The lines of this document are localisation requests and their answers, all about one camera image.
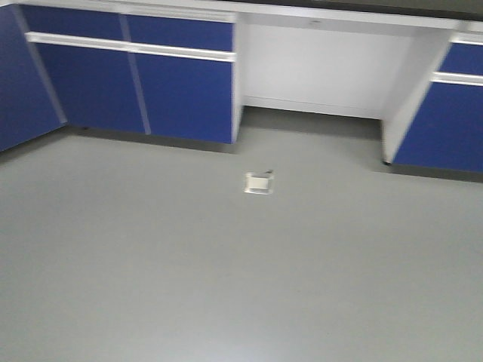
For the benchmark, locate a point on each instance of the metal floor outlet box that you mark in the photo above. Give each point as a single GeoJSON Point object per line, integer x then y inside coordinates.
{"type": "Point", "coordinates": [259, 183]}

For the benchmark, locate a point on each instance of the blue base cabinet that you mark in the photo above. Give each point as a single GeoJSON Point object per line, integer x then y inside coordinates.
{"type": "Point", "coordinates": [432, 117]}
{"type": "Point", "coordinates": [156, 71]}

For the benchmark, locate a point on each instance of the blue corner cabinet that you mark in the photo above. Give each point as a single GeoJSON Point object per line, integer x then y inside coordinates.
{"type": "Point", "coordinates": [29, 108]}

